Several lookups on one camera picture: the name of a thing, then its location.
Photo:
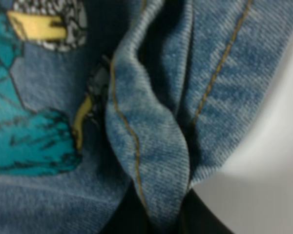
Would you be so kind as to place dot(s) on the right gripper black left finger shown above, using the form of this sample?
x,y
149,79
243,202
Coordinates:
x,y
130,216

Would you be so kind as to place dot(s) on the blue children's denim shorts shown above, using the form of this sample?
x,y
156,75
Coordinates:
x,y
98,94

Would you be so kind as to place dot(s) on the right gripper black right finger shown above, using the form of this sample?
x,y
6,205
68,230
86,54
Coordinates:
x,y
197,218

